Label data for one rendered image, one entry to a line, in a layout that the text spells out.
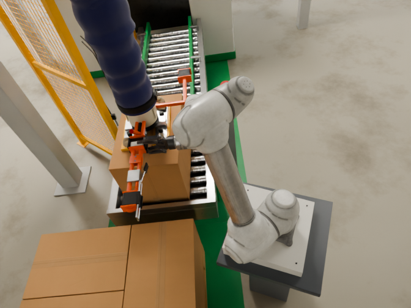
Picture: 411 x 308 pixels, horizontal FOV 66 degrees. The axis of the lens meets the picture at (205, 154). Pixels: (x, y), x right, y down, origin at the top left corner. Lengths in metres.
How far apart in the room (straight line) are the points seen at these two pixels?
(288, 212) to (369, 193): 1.53
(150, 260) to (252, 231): 0.82
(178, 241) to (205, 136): 1.05
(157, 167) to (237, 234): 0.68
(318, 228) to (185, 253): 0.76
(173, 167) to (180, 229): 0.42
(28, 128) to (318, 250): 2.12
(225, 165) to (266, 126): 2.09
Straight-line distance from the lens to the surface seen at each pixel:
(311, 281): 1.65
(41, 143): 2.77
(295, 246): 1.63
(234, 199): 1.23
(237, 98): 1.08
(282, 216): 1.41
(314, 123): 3.26
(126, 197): 1.52
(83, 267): 2.11
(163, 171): 1.82
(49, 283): 2.17
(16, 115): 2.61
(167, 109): 2.04
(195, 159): 2.27
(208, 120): 1.02
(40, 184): 3.43
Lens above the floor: 2.30
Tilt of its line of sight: 50 degrees down
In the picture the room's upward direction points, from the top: 11 degrees counter-clockwise
